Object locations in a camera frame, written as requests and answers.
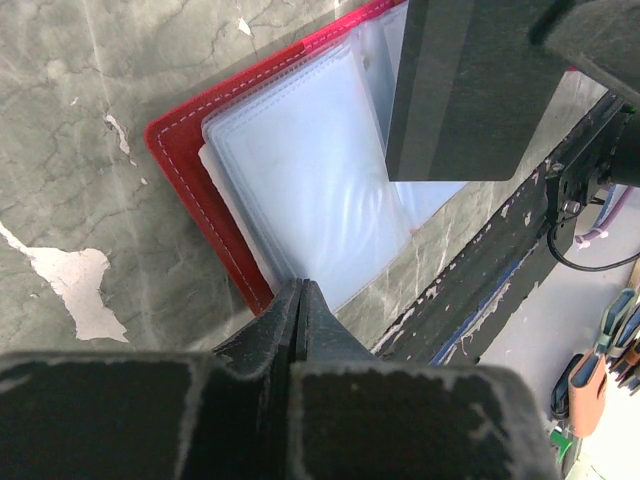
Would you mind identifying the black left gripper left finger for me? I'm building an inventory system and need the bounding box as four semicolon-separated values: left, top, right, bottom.
1;281;301;479

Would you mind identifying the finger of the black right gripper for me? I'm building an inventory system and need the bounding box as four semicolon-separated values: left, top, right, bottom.
530;0;639;106

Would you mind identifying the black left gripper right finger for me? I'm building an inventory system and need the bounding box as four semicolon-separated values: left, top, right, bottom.
289;281;559;479

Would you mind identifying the red card holder wallet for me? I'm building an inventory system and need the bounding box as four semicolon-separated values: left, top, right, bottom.
144;1;461;312

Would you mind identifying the tan leather tool pouch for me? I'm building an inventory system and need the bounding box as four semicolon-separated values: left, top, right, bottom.
550;288;639;439

